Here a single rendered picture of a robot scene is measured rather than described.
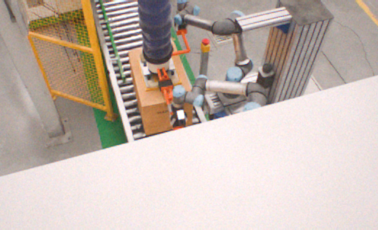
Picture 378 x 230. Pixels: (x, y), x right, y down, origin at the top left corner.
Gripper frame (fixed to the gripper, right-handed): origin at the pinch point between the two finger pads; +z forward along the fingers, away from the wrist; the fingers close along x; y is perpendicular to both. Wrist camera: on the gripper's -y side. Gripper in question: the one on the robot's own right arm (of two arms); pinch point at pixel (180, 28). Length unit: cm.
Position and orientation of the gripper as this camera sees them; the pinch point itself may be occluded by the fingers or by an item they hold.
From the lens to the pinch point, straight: 336.5
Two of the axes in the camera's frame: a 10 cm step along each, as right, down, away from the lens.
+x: 9.6, -2.1, 1.7
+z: -0.2, 5.5, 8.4
